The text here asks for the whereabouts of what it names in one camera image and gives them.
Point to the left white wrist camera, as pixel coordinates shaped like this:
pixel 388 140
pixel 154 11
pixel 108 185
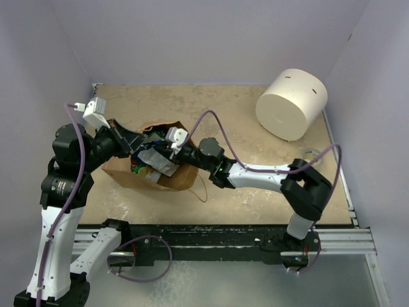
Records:
pixel 93 112

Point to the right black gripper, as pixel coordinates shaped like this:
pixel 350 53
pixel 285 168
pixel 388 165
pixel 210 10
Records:
pixel 174 157

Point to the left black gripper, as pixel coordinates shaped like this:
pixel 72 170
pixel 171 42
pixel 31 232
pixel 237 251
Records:
pixel 132 139

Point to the black aluminium frame rail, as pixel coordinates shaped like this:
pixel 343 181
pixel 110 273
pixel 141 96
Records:
pixel 267 243

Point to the white cylindrical container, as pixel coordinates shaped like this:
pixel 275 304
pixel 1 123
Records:
pixel 290 105

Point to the green Chuba chips bag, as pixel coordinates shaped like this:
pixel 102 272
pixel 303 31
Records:
pixel 140 168

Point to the green tea candy bag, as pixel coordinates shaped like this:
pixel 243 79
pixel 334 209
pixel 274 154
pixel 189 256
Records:
pixel 156 134

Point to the blue white snack packet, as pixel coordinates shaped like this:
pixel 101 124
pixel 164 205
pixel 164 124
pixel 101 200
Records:
pixel 154 154

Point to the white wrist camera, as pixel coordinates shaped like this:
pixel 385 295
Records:
pixel 175 137
pixel 93 112

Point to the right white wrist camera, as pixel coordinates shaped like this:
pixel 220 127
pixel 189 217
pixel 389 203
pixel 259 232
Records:
pixel 175 137

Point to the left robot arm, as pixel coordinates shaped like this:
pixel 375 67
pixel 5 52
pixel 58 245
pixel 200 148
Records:
pixel 56 280

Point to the brown paper bag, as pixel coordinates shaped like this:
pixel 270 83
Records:
pixel 119 170

